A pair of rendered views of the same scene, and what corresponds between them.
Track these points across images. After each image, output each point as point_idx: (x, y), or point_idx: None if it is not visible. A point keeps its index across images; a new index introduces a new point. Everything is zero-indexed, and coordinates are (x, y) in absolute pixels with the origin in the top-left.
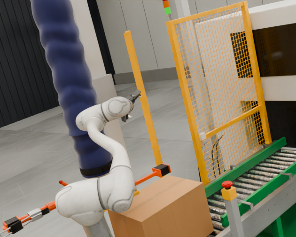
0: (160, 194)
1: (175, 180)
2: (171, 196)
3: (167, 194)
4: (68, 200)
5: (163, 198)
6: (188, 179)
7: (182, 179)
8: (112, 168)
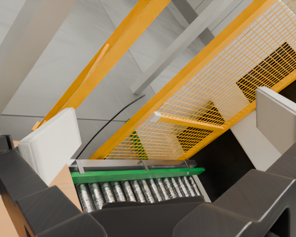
0: (1, 200)
1: (59, 180)
2: (12, 234)
3: (10, 217)
4: None
5: None
6: (77, 200)
7: (69, 188)
8: None
